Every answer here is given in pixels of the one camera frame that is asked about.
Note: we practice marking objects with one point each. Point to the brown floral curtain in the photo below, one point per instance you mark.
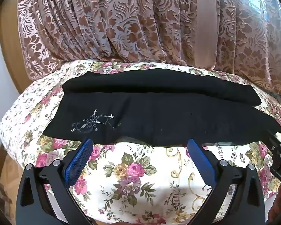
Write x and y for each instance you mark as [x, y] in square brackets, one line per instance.
[135, 21]

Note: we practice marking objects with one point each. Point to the black pants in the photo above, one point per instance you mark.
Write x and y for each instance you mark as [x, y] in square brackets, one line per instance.
[154, 112]

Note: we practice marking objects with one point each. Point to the wooden panel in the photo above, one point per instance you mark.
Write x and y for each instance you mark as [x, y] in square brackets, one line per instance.
[10, 51]

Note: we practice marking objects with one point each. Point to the floral bed sheet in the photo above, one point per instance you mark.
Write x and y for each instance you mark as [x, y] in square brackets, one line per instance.
[131, 168]

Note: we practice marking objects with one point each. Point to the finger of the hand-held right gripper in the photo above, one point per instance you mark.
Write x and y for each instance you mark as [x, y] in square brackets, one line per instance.
[275, 143]

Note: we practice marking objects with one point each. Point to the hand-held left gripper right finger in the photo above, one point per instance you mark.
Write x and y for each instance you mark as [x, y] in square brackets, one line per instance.
[197, 159]

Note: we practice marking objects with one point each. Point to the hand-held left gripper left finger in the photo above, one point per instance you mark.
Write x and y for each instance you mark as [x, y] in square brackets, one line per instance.
[78, 161]

